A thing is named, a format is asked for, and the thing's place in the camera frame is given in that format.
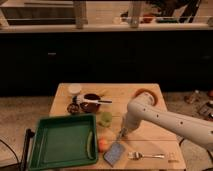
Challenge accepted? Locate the black chair frame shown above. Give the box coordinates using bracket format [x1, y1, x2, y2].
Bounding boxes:
[0, 129, 35, 171]

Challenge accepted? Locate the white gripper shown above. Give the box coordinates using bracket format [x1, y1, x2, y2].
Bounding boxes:
[122, 115, 140, 133]

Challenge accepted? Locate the orange bowl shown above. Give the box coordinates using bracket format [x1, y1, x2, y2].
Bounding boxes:
[132, 88, 158, 106]

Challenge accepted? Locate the green cup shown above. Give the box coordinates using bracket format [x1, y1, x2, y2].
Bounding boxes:
[99, 112, 112, 127]

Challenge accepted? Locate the small dark round object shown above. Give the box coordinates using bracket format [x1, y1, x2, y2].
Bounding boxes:
[67, 103, 80, 115]

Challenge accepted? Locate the white dish brush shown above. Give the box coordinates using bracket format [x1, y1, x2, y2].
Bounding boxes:
[73, 95, 112, 104]

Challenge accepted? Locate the green cucumber in tray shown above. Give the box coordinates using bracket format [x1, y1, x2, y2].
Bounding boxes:
[86, 131, 93, 159]

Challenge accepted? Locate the wooden table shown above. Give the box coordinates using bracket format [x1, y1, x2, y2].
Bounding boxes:
[49, 82, 187, 171]

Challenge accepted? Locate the blue grey towel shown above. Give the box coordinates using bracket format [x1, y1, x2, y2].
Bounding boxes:
[116, 128, 128, 141]

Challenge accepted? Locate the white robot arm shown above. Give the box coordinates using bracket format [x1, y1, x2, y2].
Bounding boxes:
[122, 91, 213, 151]

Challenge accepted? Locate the dark brown bowl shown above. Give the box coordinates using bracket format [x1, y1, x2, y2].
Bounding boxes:
[80, 93, 100, 113]

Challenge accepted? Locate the blue sponge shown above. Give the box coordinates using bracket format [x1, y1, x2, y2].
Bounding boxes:
[103, 142, 125, 167]

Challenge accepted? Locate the orange fruit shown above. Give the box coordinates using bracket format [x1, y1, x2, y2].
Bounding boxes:
[98, 137, 109, 153]

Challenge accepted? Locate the black cable right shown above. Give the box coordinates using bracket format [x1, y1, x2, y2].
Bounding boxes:
[178, 136, 213, 170]

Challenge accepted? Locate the silver fork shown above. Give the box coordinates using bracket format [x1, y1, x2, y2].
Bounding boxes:
[128, 152, 165, 160]

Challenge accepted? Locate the green plastic tray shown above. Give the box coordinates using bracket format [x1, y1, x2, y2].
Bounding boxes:
[28, 114, 98, 171]

